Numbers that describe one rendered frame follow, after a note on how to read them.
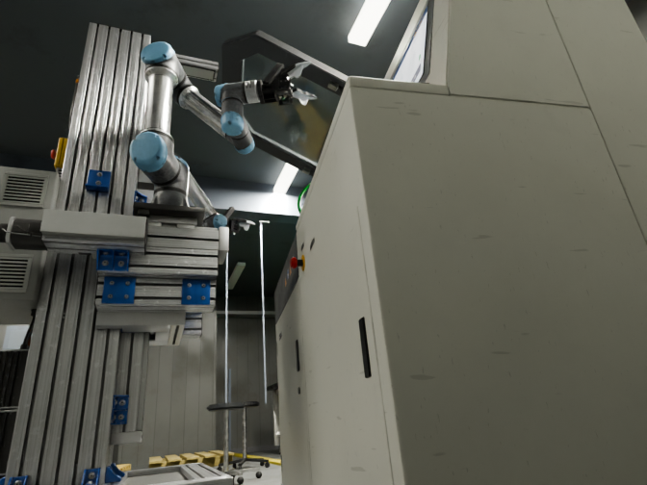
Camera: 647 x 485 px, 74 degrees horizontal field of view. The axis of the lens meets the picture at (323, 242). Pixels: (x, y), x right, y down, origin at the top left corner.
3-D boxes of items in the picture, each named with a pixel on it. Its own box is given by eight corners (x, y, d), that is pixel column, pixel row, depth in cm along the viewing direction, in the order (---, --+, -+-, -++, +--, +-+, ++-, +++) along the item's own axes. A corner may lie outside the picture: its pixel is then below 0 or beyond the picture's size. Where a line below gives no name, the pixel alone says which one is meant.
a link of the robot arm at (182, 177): (193, 200, 159) (194, 169, 164) (178, 182, 146) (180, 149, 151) (162, 204, 159) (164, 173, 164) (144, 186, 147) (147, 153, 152)
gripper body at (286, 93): (295, 104, 151) (261, 109, 151) (294, 88, 155) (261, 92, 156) (291, 87, 144) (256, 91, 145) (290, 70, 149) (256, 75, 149)
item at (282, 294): (276, 322, 200) (274, 290, 206) (285, 321, 201) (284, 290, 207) (297, 280, 145) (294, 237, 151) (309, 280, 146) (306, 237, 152)
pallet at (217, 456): (148, 467, 559) (149, 457, 564) (221, 459, 589) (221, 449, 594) (142, 475, 442) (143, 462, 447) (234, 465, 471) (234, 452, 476)
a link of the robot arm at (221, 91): (219, 114, 153) (219, 95, 157) (249, 110, 153) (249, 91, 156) (212, 98, 146) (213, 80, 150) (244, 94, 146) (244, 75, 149)
